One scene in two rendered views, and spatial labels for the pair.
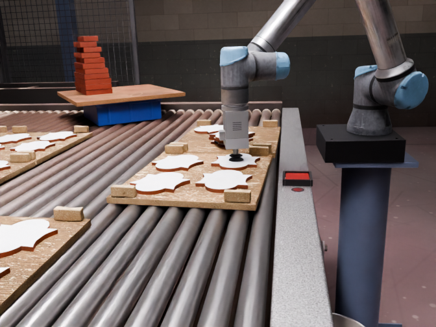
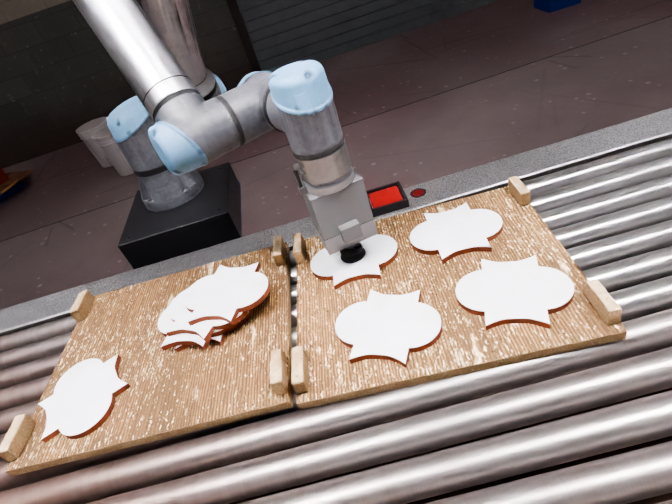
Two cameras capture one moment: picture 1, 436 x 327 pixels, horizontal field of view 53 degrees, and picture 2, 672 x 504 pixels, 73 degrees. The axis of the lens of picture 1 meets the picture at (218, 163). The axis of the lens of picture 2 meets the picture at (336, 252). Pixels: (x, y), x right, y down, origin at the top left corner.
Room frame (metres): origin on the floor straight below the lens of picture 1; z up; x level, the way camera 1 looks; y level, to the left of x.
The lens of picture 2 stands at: (1.27, 0.54, 1.42)
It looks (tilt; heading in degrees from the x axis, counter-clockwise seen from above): 37 degrees down; 265
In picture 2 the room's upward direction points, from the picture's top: 19 degrees counter-clockwise
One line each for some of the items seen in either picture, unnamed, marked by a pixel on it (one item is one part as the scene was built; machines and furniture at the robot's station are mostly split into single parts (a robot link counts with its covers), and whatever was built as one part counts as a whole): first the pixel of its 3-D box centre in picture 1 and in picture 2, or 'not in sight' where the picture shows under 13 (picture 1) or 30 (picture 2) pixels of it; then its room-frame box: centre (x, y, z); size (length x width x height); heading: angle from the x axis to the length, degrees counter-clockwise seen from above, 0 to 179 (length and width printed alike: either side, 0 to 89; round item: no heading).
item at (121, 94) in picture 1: (118, 93); not in sight; (2.16, 0.48, 1.03); 0.50 x 0.50 x 0.02; 28
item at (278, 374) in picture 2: (178, 146); (278, 370); (1.36, 0.12, 0.95); 0.06 x 0.02 x 0.03; 79
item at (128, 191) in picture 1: (123, 191); (602, 301); (0.95, 0.22, 0.95); 0.06 x 0.02 x 0.03; 78
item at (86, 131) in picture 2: not in sight; (103, 142); (2.61, -3.92, 0.19); 0.30 x 0.30 x 0.37
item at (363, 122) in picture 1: (369, 117); (165, 176); (1.51, -0.54, 1.00); 0.15 x 0.15 x 0.10
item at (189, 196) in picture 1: (200, 176); (424, 279); (1.11, 0.05, 0.93); 0.41 x 0.35 x 0.02; 168
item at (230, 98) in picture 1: (234, 96); (321, 162); (1.20, -0.05, 1.13); 0.08 x 0.08 x 0.05
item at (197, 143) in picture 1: (229, 139); (170, 341); (1.53, -0.04, 0.93); 0.41 x 0.35 x 0.02; 169
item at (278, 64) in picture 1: (265, 66); (262, 104); (1.24, -0.14, 1.20); 0.11 x 0.11 x 0.08; 19
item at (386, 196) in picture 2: (297, 178); (385, 199); (1.08, -0.21, 0.92); 0.06 x 0.06 x 0.01; 81
